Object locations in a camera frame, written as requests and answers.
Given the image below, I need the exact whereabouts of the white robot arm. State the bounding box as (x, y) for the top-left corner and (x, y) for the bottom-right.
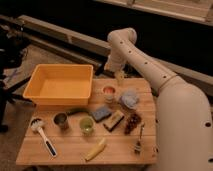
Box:
(105, 28), (213, 171)

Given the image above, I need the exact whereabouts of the orange topped white cup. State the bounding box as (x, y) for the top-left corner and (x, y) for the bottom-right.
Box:
(103, 86), (115, 103)

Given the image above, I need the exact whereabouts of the green plastic cup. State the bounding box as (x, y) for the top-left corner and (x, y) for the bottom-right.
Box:
(79, 117), (93, 135)

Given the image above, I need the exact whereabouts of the metal cup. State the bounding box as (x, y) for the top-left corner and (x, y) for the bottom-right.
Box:
(53, 113), (69, 130)

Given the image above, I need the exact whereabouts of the crumpled blue cloth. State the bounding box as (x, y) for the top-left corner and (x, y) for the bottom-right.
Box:
(120, 90), (139, 109)

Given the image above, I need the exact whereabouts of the blue sponge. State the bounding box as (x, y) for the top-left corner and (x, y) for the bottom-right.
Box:
(92, 106), (112, 122)

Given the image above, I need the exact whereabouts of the dark grape bunch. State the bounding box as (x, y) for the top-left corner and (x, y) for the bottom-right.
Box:
(124, 113), (141, 135)

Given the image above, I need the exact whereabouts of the yellow plastic bin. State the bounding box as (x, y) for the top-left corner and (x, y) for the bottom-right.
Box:
(23, 64), (93, 106)

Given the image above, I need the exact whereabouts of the metal fork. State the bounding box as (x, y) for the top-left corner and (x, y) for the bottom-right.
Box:
(134, 123), (145, 155)

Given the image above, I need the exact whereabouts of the yellow banana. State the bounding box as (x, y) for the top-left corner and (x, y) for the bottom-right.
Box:
(84, 138), (106, 161)

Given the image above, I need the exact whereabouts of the white dish brush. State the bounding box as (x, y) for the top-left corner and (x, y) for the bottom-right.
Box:
(30, 118), (57, 157)

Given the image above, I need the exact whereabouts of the black tripod stand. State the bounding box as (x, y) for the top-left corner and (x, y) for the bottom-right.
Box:
(0, 27), (30, 133)

